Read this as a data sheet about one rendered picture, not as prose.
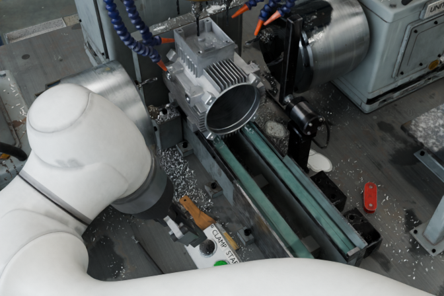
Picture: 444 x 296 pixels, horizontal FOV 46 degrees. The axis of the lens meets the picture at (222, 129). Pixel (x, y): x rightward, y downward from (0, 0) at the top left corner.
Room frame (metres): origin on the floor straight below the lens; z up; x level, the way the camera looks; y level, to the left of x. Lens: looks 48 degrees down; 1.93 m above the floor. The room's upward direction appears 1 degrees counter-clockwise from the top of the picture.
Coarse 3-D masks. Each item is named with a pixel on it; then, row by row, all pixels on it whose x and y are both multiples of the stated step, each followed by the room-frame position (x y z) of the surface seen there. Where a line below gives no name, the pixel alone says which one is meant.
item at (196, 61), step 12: (192, 24) 1.06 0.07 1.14; (204, 24) 1.07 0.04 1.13; (216, 24) 1.05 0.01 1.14; (180, 36) 1.01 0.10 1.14; (192, 36) 1.04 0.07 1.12; (204, 36) 1.02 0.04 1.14; (216, 36) 1.04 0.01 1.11; (228, 36) 1.00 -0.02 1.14; (180, 48) 1.00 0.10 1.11; (204, 48) 0.98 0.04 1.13; (216, 48) 0.96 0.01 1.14; (228, 48) 0.97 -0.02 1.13; (192, 60) 0.95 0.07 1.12; (204, 60) 0.94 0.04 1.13; (216, 60) 0.96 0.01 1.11; (228, 60) 0.97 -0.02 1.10; (192, 72) 0.95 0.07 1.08
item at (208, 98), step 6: (168, 54) 1.02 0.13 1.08; (174, 54) 1.01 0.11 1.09; (174, 60) 1.01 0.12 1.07; (252, 78) 0.92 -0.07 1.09; (258, 78) 0.92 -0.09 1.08; (252, 84) 0.91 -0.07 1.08; (204, 96) 0.86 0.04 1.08; (210, 96) 0.86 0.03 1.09; (204, 102) 0.85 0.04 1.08; (210, 102) 0.85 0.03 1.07; (258, 114) 0.93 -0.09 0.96; (252, 120) 0.92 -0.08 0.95; (210, 138) 0.85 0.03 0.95
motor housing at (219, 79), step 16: (224, 64) 0.96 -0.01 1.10; (240, 64) 1.00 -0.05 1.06; (176, 80) 0.95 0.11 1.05; (192, 80) 0.94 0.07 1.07; (208, 80) 0.91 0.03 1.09; (224, 80) 0.90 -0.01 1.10; (240, 80) 0.91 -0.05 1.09; (176, 96) 0.94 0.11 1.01; (224, 96) 1.00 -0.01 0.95; (240, 96) 0.97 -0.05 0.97; (256, 96) 0.94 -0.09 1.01; (192, 112) 0.87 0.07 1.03; (208, 112) 0.95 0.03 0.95; (224, 112) 0.95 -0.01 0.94; (240, 112) 0.94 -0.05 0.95; (208, 128) 0.85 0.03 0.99; (224, 128) 0.89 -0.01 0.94; (240, 128) 0.90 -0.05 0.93
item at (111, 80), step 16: (112, 64) 0.89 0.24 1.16; (64, 80) 0.85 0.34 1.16; (80, 80) 0.84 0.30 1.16; (96, 80) 0.83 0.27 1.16; (112, 80) 0.83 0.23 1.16; (128, 80) 0.84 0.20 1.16; (112, 96) 0.79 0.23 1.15; (128, 96) 0.80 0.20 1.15; (128, 112) 0.77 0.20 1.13; (144, 112) 0.78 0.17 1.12; (144, 128) 0.76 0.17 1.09
